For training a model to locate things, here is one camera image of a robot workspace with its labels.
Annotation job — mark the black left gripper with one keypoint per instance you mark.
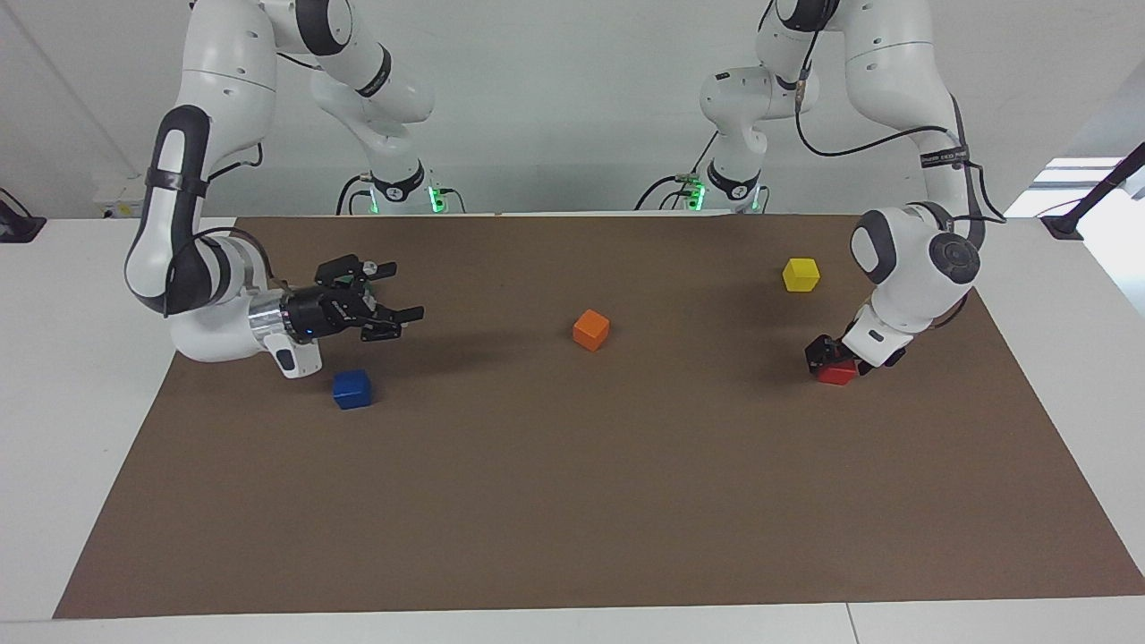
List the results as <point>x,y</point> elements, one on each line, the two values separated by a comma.
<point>844,344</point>

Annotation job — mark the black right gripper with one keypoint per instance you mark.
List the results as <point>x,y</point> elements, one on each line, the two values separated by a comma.
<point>322,313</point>

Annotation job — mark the red wooden block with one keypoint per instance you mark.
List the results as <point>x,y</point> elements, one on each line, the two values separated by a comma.
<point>839,375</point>

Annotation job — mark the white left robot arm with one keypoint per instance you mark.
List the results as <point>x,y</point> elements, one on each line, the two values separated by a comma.
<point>912,259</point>

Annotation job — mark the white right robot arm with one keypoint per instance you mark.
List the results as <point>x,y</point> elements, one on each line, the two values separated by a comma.
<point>224,80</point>

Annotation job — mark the yellow wooden block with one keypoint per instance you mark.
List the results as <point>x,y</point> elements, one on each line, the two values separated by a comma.
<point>801,275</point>

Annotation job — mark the blue wooden block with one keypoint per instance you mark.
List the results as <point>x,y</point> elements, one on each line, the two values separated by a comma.
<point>352,391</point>

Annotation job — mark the orange wooden block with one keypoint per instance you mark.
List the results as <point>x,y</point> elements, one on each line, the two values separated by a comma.
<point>591,331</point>

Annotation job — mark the black stand with pole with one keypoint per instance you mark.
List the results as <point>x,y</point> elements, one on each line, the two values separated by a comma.
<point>1064,225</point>

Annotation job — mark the brown table mat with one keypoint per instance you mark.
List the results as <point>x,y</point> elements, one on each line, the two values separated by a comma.
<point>626,492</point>

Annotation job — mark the black table clamp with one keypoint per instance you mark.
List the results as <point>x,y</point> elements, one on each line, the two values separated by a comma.
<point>18,228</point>

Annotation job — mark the white wall box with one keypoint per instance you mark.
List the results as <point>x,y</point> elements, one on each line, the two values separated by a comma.
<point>116,192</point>

